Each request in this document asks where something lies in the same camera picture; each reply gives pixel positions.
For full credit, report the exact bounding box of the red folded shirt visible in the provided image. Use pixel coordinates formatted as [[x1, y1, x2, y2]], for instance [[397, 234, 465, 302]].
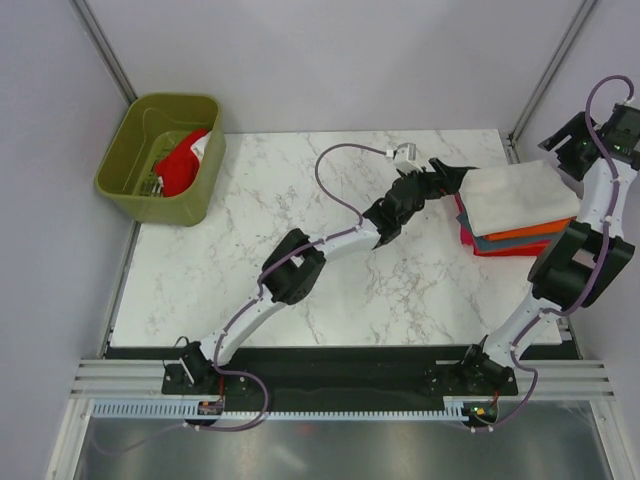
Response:
[[471, 240, 550, 257]]

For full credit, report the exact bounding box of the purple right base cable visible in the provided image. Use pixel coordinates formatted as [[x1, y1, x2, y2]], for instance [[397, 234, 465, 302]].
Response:
[[458, 362, 540, 434]]

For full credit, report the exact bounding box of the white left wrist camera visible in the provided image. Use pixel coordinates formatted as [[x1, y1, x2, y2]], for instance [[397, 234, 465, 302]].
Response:
[[385, 143, 421, 175]]

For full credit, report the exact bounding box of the teal folded shirt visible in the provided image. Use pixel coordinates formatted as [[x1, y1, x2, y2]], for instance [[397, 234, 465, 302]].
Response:
[[456, 213, 554, 249]]

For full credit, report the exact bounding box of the aluminium frame post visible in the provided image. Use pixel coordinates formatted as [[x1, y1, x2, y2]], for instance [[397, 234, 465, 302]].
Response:
[[505, 0, 600, 147], [69, 0, 138, 105]]

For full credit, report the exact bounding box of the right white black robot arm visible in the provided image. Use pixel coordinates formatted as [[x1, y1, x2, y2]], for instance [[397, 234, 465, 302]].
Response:
[[453, 103, 639, 395]]

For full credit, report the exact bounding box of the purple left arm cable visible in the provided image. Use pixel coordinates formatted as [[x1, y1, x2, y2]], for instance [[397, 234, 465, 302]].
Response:
[[209, 142, 401, 371]]

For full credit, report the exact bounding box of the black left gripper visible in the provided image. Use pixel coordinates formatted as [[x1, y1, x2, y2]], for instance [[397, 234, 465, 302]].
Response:
[[397, 159, 466, 208]]

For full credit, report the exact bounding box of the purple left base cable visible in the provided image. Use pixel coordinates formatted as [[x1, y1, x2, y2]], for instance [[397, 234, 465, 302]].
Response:
[[89, 367, 272, 456]]

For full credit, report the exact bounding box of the red shirt in bin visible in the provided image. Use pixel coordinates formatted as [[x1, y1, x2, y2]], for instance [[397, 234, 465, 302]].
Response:
[[154, 129, 211, 197]]

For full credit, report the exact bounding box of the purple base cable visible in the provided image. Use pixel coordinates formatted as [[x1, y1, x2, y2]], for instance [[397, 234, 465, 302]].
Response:
[[458, 362, 540, 434], [89, 367, 272, 456]]

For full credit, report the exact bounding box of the right aluminium frame post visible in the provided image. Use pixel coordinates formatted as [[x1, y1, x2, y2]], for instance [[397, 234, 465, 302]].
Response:
[[505, 0, 600, 147]]

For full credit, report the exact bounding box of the olive green plastic bin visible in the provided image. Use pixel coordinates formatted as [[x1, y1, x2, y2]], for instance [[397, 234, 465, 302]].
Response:
[[94, 93, 226, 226]]

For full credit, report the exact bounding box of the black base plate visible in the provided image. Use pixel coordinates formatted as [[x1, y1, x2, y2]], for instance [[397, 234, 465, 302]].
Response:
[[104, 342, 581, 414]]

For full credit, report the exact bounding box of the cream green Charlie Brown shirt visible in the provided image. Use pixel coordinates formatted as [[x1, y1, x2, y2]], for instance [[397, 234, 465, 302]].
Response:
[[459, 160, 580, 236]]

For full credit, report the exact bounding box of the pink folded shirt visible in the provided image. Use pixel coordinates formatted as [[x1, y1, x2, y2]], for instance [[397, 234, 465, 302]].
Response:
[[454, 194, 474, 247]]

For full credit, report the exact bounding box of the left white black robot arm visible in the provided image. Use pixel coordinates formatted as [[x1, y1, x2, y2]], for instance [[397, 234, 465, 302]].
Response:
[[162, 158, 471, 396]]

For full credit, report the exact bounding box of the orange folded shirt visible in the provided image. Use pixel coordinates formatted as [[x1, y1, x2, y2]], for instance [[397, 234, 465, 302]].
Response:
[[483, 217, 572, 242]]

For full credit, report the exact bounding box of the white slotted cable duct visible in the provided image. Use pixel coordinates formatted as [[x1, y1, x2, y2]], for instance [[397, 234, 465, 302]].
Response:
[[91, 399, 497, 421]]

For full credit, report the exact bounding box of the left aluminium frame post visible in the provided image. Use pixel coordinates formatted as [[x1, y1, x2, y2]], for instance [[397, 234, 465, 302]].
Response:
[[69, 0, 138, 105]]

